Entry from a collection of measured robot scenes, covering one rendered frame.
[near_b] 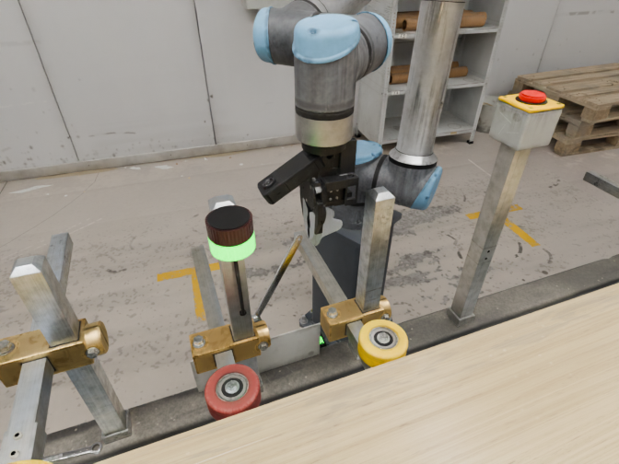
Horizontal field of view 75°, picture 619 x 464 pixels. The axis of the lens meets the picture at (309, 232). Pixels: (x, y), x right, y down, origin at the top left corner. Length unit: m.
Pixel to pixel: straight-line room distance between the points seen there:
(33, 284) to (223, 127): 2.81
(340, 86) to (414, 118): 0.67
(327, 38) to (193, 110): 2.72
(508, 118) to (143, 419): 0.84
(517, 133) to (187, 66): 2.68
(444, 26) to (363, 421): 0.95
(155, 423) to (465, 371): 0.56
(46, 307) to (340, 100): 0.48
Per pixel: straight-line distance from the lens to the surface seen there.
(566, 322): 0.83
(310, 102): 0.60
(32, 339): 0.71
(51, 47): 3.22
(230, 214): 0.53
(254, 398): 0.62
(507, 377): 0.71
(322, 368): 0.89
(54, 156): 3.48
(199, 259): 0.92
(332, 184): 0.66
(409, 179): 1.27
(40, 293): 0.62
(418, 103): 1.22
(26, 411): 0.65
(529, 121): 0.73
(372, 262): 0.72
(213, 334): 0.75
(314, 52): 0.58
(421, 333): 0.98
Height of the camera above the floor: 1.44
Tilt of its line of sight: 37 degrees down
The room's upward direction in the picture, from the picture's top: straight up
